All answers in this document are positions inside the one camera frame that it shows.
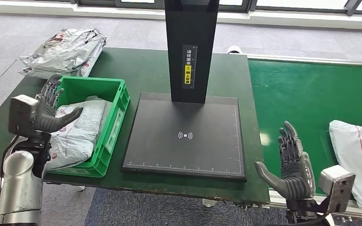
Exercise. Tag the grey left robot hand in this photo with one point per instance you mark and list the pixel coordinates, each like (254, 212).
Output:
(48, 118)

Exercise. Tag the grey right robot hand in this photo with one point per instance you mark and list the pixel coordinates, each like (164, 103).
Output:
(296, 181)

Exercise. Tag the grey parcel bag red print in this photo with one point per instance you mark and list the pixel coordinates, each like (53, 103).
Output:
(78, 134)

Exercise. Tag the grey-blue parcel bag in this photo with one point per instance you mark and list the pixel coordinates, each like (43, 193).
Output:
(106, 112)

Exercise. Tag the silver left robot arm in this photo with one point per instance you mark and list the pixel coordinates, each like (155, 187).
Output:
(20, 187)

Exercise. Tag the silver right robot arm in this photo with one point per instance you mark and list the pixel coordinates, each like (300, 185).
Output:
(306, 212)

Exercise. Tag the white parcel bag red line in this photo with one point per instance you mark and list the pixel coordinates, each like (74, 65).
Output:
(352, 156)

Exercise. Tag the flat silver parcel bag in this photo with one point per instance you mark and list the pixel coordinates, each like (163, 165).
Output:
(85, 68)

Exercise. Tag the crumpled silver parcel bag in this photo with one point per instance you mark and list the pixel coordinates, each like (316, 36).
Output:
(64, 50)

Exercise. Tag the black inbound scanner machine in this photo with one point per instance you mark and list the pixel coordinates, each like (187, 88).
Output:
(184, 156)

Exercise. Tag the green plastic crate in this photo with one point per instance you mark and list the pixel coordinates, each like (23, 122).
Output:
(115, 124)

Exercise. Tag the small white table foot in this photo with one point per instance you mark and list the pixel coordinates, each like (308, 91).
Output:
(209, 202)

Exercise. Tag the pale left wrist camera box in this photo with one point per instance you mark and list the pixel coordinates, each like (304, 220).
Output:
(21, 113)

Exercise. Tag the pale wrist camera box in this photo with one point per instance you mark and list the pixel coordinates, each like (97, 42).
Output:
(21, 113)
(337, 187)

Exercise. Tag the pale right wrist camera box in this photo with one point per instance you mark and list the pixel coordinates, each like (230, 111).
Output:
(337, 187)

